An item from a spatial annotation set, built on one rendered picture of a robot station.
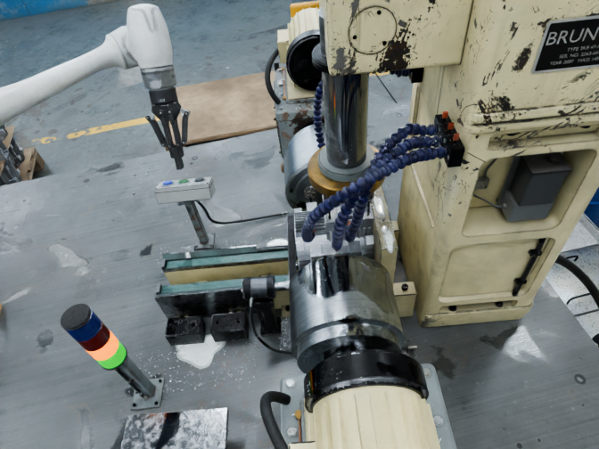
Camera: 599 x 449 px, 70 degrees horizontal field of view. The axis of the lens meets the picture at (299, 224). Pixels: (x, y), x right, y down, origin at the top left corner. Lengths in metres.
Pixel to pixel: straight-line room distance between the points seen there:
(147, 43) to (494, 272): 1.05
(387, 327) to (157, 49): 0.90
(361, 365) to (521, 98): 0.48
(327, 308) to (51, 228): 1.26
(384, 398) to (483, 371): 0.69
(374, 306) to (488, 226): 0.31
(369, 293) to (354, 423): 0.38
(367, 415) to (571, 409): 0.79
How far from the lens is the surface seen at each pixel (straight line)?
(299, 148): 1.29
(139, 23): 1.28
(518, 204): 0.98
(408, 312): 1.29
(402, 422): 0.62
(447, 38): 0.77
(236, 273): 1.35
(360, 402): 0.61
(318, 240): 1.11
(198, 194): 1.35
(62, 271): 1.70
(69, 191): 2.01
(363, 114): 0.89
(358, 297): 0.91
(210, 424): 1.10
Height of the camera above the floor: 1.93
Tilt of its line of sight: 48 degrees down
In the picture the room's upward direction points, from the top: 8 degrees counter-clockwise
